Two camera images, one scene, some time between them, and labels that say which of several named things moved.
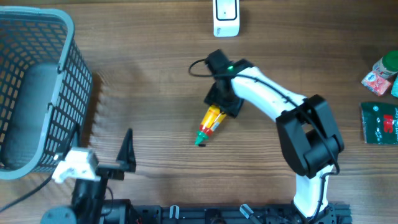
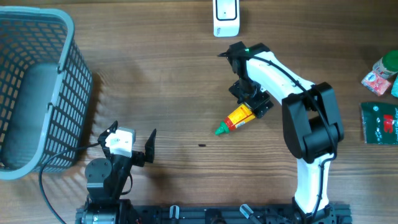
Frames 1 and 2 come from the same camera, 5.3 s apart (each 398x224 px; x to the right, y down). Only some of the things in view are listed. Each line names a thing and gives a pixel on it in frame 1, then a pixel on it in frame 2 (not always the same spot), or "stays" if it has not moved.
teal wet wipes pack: (394, 91) stays
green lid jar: (387, 66) stays
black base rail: (124, 211) stays
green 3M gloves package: (380, 123) stays
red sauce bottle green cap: (211, 122) → (240, 116)
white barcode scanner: (226, 18) stays
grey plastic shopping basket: (46, 89) stays
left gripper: (124, 161) → (139, 157)
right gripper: (230, 110) → (255, 102)
